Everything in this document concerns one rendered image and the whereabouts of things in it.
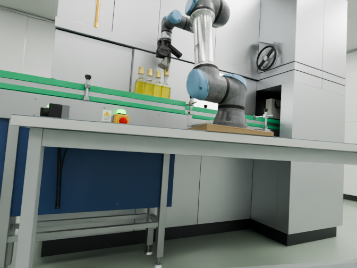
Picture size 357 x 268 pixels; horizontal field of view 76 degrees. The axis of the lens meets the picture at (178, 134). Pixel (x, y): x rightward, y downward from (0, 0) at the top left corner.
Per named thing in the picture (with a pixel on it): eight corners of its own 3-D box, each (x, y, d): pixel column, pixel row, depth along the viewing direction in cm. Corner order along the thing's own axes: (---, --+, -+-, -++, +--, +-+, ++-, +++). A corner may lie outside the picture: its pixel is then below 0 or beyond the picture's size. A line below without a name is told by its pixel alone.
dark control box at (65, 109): (67, 125, 109) (69, 107, 109) (68, 124, 101) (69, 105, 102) (48, 123, 105) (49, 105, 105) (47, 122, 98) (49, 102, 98)
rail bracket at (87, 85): (90, 102, 115) (92, 76, 116) (91, 100, 108) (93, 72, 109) (81, 101, 113) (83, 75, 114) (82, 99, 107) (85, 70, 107)
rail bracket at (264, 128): (255, 139, 179) (257, 110, 180) (273, 139, 164) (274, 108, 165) (251, 139, 177) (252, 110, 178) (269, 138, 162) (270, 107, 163)
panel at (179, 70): (233, 115, 194) (235, 76, 196) (236, 115, 191) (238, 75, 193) (129, 99, 153) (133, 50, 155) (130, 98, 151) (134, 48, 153)
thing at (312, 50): (305, 102, 238) (308, 19, 243) (345, 95, 205) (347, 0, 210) (256, 90, 207) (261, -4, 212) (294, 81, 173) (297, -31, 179)
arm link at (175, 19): (188, 13, 140) (180, 21, 150) (171, 6, 136) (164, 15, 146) (187, 24, 140) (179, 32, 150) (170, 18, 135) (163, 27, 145)
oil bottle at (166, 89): (166, 116, 152) (168, 85, 153) (169, 115, 147) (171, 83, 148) (158, 115, 150) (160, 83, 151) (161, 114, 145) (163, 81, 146)
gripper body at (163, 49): (155, 58, 151) (156, 41, 152) (167, 61, 155) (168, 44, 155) (159, 54, 144) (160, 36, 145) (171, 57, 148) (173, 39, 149)
